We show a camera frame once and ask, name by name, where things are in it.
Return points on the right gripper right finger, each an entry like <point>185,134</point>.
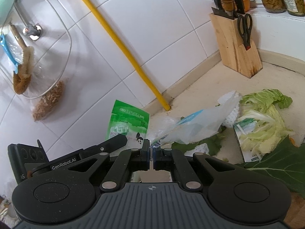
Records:
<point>175,162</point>

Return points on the green printed plastic bag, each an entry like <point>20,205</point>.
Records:
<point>130,121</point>

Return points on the green milk carton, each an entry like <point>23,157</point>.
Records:
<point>242,131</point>

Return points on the clear blue labelled bag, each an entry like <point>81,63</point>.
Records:
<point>201,124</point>

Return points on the wooden cutting board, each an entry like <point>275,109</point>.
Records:
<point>295,217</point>

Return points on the clear plastic bag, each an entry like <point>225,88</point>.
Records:
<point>159,123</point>

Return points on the large green lettuce leaf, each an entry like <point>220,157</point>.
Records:
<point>214,143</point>

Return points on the wooden pot brush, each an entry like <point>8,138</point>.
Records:
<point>22,79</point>

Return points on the pale napa cabbage leaves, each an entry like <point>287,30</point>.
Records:
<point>263,106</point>

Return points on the black handled knife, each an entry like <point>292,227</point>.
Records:
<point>219,10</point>

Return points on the large dark cabbage leaf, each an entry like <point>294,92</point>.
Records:
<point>285,163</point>

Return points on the bag of dried noodles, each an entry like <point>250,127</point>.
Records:
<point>42,107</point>

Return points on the black kitchen scissors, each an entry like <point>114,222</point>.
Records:
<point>244,26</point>

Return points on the yellow gas pipe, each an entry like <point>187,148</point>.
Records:
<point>104,23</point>

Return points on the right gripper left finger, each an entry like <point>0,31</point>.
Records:
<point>123,166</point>

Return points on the wooden knife block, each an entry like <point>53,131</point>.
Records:
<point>232,50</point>

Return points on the white foam fruit net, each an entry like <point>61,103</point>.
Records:
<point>203,148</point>

